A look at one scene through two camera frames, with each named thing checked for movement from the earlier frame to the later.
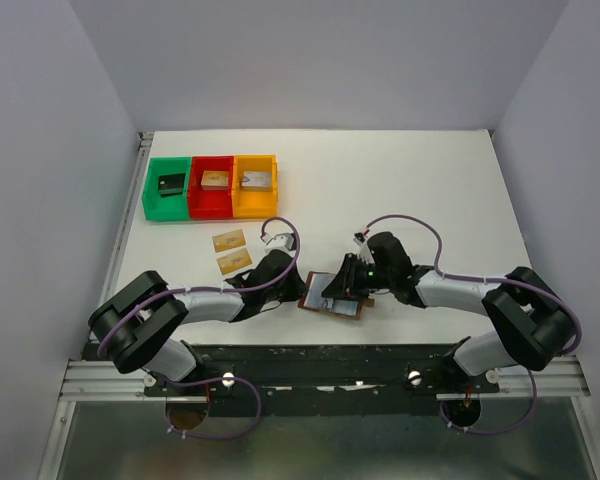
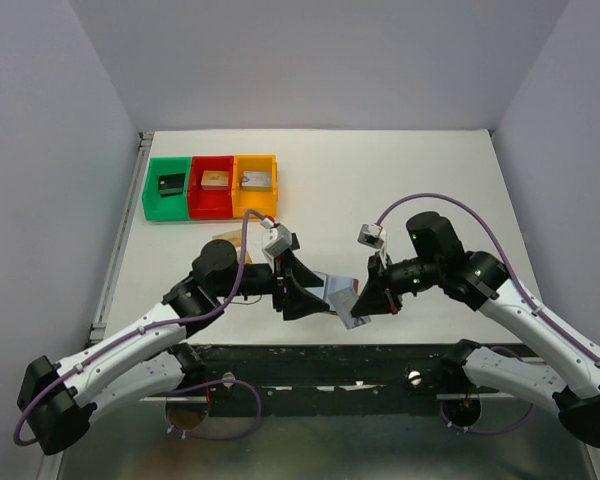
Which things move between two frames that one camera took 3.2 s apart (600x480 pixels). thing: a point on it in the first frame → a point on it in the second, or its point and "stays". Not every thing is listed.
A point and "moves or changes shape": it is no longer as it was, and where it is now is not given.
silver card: (318, 284) moves or changes shape
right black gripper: (351, 273) → (380, 282)
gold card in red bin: (215, 180) stays
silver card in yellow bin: (256, 178) stays
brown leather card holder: (345, 307) stays
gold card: (228, 240) stays
